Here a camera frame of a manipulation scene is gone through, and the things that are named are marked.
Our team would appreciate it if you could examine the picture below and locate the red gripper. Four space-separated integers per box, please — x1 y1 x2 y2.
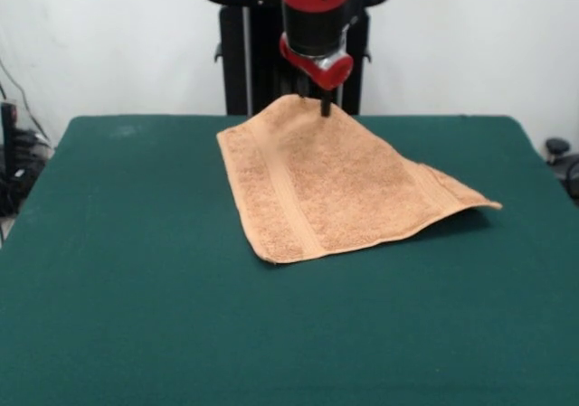
278 33 355 120

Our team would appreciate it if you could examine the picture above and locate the tan terry towel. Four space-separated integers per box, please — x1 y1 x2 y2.
216 94 503 265

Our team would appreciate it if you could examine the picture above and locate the black chair part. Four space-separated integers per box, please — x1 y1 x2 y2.
544 137 579 202

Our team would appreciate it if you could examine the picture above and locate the dark green table cloth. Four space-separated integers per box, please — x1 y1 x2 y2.
0 115 579 406

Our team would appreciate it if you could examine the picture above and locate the black upright box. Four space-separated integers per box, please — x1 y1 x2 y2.
0 101 19 179

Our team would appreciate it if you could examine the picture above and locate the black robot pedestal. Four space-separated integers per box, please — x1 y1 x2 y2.
213 4 372 117

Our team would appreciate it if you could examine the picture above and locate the thin wall cable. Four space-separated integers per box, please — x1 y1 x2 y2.
0 57 52 143

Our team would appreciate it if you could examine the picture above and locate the black cable pile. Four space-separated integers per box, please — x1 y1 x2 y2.
0 127 56 217

